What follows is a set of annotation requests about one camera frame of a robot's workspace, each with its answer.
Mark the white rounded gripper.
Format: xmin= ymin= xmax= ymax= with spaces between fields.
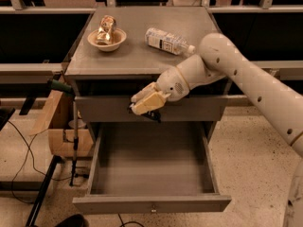
xmin=131 ymin=67 xmax=189 ymax=115

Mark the cream ceramic bowl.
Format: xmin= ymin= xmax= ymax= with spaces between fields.
xmin=87 ymin=27 xmax=128 ymax=53

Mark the open grey middle drawer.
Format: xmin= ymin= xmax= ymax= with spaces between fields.
xmin=73 ymin=122 xmax=231 ymax=214

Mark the clear plastic water bottle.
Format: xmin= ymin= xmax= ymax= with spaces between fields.
xmin=145 ymin=27 xmax=196 ymax=56

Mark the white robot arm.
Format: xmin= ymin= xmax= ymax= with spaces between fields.
xmin=130 ymin=33 xmax=303 ymax=158

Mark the dark blue rxbar wrapper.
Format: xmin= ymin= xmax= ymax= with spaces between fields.
xmin=128 ymin=103 xmax=161 ymax=123

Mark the green handled pole tool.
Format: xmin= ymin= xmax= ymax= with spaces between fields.
xmin=48 ymin=79 xmax=79 ymax=186

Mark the black metal stand leg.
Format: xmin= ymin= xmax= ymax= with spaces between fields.
xmin=26 ymin=155 xmax=62 ymax=227

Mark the crumpled gold snack bag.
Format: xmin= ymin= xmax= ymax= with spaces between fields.
xmin=96 ymin=15 xmax=116 ymax=44

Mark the grey drawer cabinet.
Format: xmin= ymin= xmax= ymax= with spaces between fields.
xmin=64 ymin=6 xmax=240 ymax=216

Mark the closed grey top drawer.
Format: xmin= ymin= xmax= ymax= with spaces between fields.
xmin=76 ymin=96 xmax=227 ymax=123

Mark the metal railing frame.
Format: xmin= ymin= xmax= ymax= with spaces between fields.
xmin=0 ymin=0 xmax=303 ymax=85

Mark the black floor cable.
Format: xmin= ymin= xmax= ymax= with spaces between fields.
xmin=7 ymin=120 xmax=74 ymax=205

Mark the open cardboard box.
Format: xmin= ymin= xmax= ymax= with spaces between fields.
xmin=31 ymin=90 xmax=95 ymax=159

